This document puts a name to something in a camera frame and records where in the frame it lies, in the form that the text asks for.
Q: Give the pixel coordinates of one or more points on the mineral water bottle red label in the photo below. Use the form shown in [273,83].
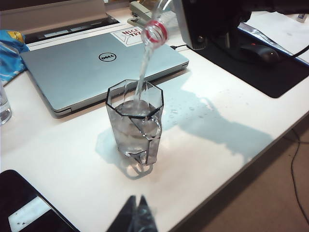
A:
[158,12]

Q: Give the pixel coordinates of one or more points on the clear plastic lidded cup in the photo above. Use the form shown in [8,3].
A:
[3,106]

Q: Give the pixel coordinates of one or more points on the clear octagonal glass mug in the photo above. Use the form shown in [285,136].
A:
[125,135]

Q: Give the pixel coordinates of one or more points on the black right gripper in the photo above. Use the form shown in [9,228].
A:
[227,14]

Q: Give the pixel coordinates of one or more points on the black smartphone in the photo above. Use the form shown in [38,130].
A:
[19,193]

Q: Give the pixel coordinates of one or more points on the silver Dell laptop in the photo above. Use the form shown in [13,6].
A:
[79,72]

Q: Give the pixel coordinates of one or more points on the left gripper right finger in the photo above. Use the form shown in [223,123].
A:
[146,217]

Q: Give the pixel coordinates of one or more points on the beige stapler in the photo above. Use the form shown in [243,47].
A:
[141,8]

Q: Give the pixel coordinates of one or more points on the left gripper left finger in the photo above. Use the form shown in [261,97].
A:
[125,217]

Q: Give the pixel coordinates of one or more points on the blue patterned cloth bag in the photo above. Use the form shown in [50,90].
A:
[9,65]

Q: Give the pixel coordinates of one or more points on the white paper sheet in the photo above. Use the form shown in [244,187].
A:
[277,26]

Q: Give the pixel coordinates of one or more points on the black computer mouse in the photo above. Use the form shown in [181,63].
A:
[260,52]

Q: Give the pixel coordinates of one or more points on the black mouse pad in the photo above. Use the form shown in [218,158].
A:
[265,77]

